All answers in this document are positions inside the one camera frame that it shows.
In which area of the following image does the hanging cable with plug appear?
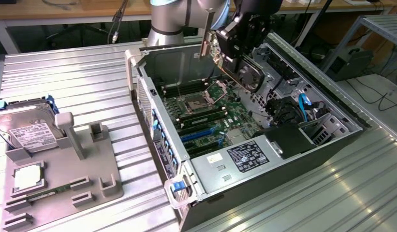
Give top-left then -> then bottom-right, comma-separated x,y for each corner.
109,0 -> 128,44

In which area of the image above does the CPU socket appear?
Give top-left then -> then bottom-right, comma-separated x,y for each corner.
183,95 -> 215,114

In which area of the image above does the black power supply label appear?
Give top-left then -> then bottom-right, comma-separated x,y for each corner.
226,142 -> 270,173

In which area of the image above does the green motherboard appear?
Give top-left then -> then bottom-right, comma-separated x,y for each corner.
159,77 -> 272,158

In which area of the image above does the black wire bundle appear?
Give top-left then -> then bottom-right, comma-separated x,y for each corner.
264,96 -> 302,126

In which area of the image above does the blue disk caddy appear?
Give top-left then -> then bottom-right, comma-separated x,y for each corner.
0,94 -> 60,116

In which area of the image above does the grey parts rack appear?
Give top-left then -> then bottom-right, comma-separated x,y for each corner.
0,112 -> 125,232

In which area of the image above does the black box device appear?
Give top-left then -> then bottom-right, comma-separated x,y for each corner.
326,47 -> 375,82

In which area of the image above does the blue disk wire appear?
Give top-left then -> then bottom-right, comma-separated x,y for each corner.
297,93 -> 311,123

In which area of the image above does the metal socket cover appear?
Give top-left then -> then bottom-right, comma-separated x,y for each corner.
203,81 -> 230,102

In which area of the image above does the installed RAM stick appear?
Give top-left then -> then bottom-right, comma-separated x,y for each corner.
175,108 -> 227,128

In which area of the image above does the graphics card with fan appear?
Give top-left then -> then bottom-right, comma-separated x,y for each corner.
199,9 -> 268,94

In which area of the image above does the black plastic shroud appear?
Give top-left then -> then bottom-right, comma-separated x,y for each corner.
251,122 -> 318,160

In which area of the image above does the grey power supply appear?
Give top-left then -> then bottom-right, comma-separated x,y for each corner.
188,134 -> 284,196

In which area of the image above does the green loose RAM stick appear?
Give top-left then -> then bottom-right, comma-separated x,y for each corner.
25,185 -> 73,203

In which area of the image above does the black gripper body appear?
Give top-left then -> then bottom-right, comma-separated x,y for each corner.
231,0 -> 284,19

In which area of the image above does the wooden desk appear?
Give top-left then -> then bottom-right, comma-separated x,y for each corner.
0,0 -> 397,55

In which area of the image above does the grey metal shelf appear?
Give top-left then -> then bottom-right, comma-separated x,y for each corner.
321,13 -> 397,73

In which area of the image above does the black expansion slot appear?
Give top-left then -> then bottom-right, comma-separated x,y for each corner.
184,141 -> 220,155

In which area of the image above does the silver chipset heat sink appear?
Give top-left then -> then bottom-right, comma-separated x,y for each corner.
226,130 -> 248,142

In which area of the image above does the silver CPU chip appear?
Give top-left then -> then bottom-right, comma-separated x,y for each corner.
13,166 -> 44,189

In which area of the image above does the silver disk bay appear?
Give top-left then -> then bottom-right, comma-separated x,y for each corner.
298,113 -> 350,145

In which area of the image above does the open PC case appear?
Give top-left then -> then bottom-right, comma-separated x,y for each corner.
124,28 -> 371,232

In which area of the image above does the silver perforated drive cage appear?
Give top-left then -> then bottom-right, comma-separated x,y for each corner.
248,40 -> 311,107

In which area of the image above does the silver hard disk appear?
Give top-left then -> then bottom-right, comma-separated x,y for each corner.
0,98 -> 65,153

